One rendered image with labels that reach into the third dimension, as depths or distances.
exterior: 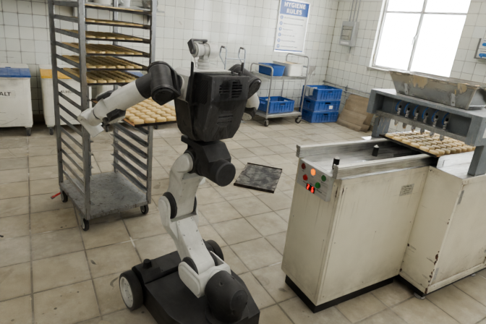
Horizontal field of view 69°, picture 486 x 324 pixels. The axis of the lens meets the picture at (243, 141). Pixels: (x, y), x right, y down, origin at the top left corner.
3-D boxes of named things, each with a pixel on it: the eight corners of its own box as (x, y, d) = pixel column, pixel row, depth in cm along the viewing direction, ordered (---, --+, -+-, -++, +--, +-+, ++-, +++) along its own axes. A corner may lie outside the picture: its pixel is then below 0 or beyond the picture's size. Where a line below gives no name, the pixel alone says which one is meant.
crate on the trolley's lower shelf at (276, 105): (278, 106, 634) (279, 95, 628) (293, 112, 607) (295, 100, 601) (254, 108, 600) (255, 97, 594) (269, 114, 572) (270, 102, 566)
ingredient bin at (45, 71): (45, 137, 420) (40, 71, 396) (42, 122, 470) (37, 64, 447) (94, 134, 448) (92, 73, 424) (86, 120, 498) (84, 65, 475)
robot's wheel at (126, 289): (127, 262, 194) (126, 292, 200) (118, 265, 191) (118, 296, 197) (144, 283, 180) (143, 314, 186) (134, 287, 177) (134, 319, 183)
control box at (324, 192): (301, 181, 198) (304, 158, 194) (330, 201, 178) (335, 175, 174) (295, 182, 196) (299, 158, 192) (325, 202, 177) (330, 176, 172)
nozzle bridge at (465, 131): (391, 134, 263) (403, 89, 253) (495, 172, 204) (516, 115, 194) (360, 137, 247) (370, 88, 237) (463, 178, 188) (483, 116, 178)
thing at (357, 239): (356, 254, 258) (385, 137, 230) (396, 286, 230) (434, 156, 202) (278, 279, 223) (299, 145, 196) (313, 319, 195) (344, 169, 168)
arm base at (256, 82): (259, 94, 176) (263, 76, 168) (241, 104, 170) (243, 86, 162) (240, 79, 183) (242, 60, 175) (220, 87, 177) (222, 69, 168)
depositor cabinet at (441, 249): (437, 213, 336) (463, 128, 310) (523, 258, 277) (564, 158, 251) (338, 241, 273) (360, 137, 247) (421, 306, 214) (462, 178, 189)
